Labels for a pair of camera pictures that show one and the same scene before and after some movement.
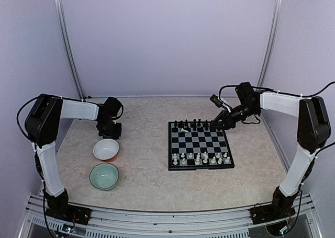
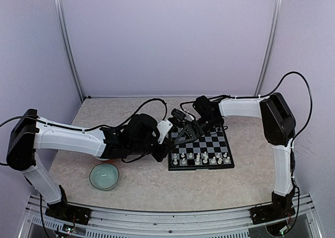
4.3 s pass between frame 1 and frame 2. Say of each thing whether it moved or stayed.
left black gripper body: moved
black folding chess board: stayed
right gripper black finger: moved
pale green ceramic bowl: stayed
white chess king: stayed
